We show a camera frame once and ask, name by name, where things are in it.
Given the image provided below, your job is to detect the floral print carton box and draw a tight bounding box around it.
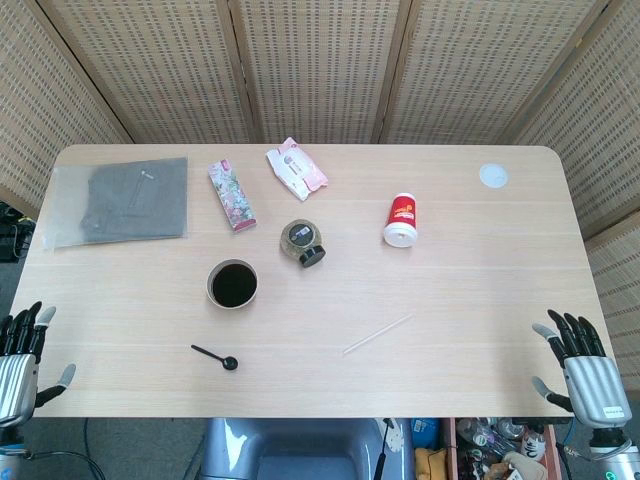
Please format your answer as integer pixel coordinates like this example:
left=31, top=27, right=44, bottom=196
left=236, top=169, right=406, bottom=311
left=207, top=157, right=258, bottom=234

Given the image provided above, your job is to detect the glass jar with black lid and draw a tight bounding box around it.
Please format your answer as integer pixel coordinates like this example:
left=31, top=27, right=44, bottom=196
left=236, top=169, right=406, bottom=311
left=279, top=218, right=327, bottom=269

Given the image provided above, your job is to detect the pink white wet wipes pack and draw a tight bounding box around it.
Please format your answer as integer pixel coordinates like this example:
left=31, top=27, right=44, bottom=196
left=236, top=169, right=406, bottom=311
left=264, top=137, right=330, bottom=202

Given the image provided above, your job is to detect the black plastic spoon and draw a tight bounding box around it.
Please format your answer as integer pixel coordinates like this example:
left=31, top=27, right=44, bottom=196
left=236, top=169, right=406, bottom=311
left=190, top=343, right=240, bottom=372

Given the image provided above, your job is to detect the blue box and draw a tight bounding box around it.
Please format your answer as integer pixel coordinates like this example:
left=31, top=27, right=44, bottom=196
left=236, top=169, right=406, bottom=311
left=410, top=417, right=441, bottom=451

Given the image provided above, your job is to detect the clear plastic straw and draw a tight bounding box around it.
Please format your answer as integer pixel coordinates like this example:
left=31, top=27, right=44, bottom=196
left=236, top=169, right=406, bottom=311
left=342, top=313, right=415, bottom=357

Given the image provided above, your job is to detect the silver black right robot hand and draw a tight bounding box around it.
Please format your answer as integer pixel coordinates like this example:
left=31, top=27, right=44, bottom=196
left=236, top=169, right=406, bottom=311
left=531, top=309, right=632, bottom=431

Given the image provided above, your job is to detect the grey robot base body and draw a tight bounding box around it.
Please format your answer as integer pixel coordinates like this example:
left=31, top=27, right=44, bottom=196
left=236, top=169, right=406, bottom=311
left=198, top=417, right=416, bottom=480

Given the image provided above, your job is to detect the black equipment on floor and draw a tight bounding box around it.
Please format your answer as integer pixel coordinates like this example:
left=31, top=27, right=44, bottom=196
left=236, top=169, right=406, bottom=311
left=0, top=202, right=34, bottom=264

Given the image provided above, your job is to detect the white bowl of dark liquid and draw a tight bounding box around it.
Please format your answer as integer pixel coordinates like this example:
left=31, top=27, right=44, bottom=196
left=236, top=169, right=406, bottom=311
left=206, top=258, right=261, bottom=311

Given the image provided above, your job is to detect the wooden crate of clutter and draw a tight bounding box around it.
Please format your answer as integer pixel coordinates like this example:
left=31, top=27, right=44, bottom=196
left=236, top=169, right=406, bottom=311
left=442, top=417, right=564, bottom=480

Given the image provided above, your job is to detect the red paper cup white lid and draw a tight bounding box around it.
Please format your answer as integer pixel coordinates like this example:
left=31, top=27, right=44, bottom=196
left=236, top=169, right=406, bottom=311
left=383, top=193, right=419, bottom=248

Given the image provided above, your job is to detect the white round cable grommet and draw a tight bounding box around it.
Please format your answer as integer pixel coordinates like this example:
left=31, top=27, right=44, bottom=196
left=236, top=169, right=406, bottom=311
left=478, top=163, right=511, bottom=189

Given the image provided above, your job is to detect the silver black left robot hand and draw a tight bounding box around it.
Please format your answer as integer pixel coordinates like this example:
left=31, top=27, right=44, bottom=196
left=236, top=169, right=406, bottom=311
left=0, top=301, right=77, bottom=429

